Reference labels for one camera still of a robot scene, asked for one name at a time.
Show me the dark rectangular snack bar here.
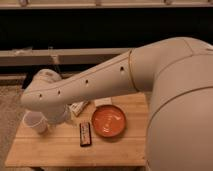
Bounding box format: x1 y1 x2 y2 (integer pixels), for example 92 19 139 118
80 122 92 147

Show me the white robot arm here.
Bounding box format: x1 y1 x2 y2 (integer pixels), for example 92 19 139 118
21 37 213 171

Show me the orange round plate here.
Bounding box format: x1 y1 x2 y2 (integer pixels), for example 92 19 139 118
91 105 126 138

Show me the grey wall rail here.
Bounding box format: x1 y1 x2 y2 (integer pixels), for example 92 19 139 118
0 48 129 66

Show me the wooden table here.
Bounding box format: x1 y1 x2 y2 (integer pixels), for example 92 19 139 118
5 93 148 167

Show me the white plastic cup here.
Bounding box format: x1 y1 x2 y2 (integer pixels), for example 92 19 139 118
23 111 47 134

